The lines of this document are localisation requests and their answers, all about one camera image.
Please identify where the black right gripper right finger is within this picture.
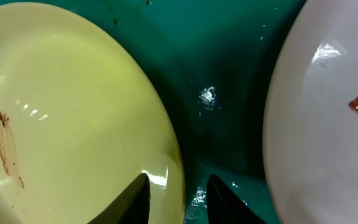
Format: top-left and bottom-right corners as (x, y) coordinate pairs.
(206, 174), (266, 224)

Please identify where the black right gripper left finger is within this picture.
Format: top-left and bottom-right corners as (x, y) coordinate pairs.
(88, 173), (151, 224)

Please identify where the yellow round plate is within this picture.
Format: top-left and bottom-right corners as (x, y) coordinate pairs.
(0, 2), (185, 223)

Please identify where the teal plastic tray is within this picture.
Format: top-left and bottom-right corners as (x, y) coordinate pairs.
(0, 0), (303, 223)

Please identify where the white plate upper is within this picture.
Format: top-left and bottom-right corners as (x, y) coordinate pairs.
(263, 0), (358, 223)

